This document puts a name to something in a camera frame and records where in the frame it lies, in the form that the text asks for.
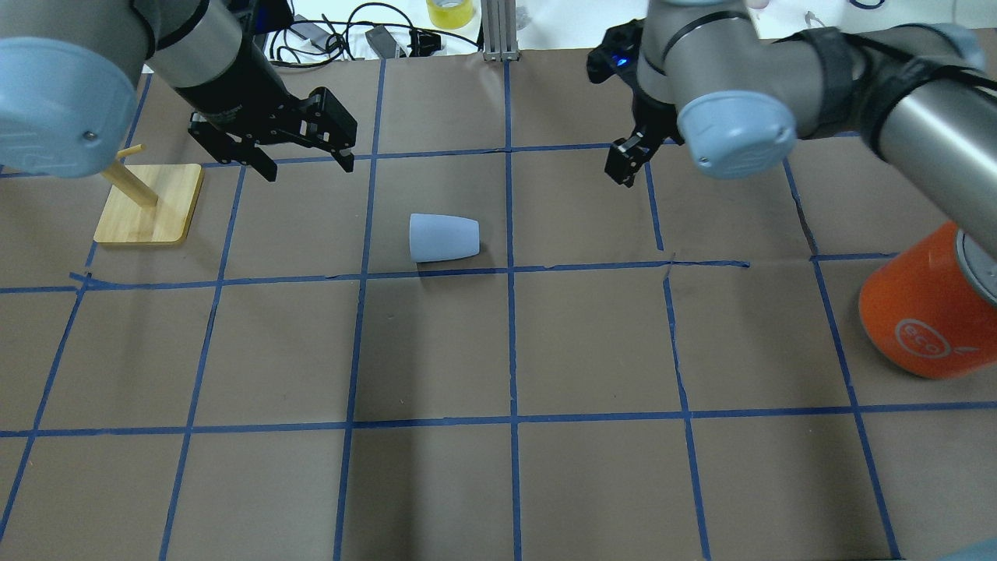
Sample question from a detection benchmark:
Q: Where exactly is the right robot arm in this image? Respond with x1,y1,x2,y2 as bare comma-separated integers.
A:
587,1,996,256

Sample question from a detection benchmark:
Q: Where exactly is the orange bin with grey lid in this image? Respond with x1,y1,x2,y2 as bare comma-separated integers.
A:
858,221,996,379

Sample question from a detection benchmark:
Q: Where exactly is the pale blue plastic cup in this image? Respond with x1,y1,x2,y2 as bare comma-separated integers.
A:
408,213,481,263

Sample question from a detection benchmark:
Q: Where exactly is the aluminium frame post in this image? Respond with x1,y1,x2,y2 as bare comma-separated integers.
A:
480,0,520,62

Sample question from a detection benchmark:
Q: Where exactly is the wooden cup holder stand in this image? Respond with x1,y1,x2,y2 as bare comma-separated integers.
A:
93,143,204,246

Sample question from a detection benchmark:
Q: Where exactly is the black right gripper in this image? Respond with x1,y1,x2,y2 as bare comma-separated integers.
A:
605,88,686,189

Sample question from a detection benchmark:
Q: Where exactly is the black cable bundle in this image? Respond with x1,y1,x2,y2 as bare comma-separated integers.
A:
269,2,480,67

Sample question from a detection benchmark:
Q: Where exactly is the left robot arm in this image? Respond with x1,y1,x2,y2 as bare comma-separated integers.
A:
1,1,358,181

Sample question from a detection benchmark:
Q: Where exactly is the yellow tape roll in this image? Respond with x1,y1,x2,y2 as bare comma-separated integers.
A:
426,0,476,30

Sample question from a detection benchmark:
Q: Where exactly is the black power adapter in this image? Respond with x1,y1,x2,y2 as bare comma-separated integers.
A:
365,25,408,59

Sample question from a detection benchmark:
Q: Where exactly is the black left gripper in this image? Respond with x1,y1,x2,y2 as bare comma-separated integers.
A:
174,35,358,182

